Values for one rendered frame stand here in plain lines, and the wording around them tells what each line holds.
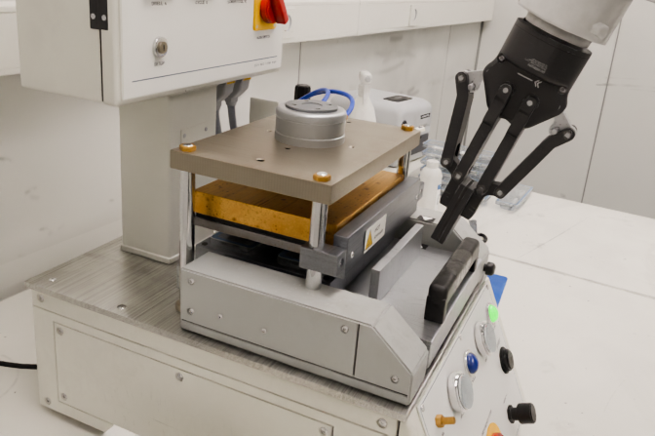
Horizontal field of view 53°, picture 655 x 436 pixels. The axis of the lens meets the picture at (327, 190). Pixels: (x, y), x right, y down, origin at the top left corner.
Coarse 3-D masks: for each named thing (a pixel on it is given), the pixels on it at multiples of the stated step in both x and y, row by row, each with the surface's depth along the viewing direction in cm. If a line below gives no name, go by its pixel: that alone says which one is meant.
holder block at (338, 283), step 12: (204, 240) 73; (204, 252) 72; (216, 252) 71; (228, 252) 71; (264, 252) 72; (276, 252) 72; (264, 264) 69; (276, 264) 69; (360, 264) 74; (300, 276) 67; (324, 276) 67; (348, 276) 71
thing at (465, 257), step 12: (468, 240) 76; (456, 252) 72; (468, 252) 72; (444, 264) 69; (456, 264) 69; (468, 264) 72; (444, 276) 66; (456, 276) 67; (432, 288) 64; (444, 288) 64; (456, 288) 68; (432, 300) 65; (444, 300) 64; (432, 312) 65; (444, 312) 65
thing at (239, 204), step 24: (216, 192) 70; (240, 192) 70; (264, 192) 71; (360, 192) 74; (384, 192) 75; (216, 216) 70; (240, 216) 68; (264, 216) 67; (288, 216) 66; (336, 216) 66; (264, 240) 68; (288, 240) 67
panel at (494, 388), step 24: (480, 312) 80; (456, 336) 72; (456, 360) 70; (480, 360) 77; (432, 384) 63; (480, 384) 75; (504, 384) 82; (432, 408) 62; (480, 408) 73; (504, 408) 81; (432, 432) 61; (456, 432) 66; (480, 432) 72; (504, 432) 79
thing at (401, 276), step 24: (408, 240) 74; (384, 264) 68; (408, 264) 76; (432, 264) 78; (480, 264) 80; (360, 288) 71; (384, 288) 69; (408, 288) 72; (408, 312) 67; (456, 312) 71; (432, 336) 63; (432, 360) 64
